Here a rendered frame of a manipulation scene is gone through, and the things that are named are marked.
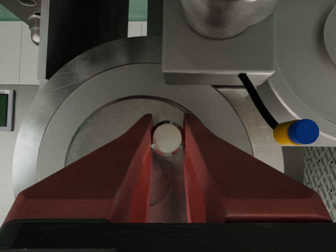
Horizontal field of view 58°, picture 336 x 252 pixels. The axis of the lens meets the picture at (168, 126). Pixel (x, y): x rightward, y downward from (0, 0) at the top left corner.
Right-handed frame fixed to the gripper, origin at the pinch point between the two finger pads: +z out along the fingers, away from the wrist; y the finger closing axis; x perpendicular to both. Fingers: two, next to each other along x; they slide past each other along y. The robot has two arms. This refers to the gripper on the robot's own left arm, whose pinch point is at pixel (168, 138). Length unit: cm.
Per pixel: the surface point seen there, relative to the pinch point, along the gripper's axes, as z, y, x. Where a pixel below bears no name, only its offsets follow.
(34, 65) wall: 263, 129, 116
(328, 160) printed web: 14.6, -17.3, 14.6
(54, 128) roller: 3.3, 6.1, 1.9
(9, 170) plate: 26.8, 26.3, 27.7
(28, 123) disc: 4.0, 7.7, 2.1
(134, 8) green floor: 278, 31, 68
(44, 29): 7.8, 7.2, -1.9
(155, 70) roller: 5.0, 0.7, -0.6
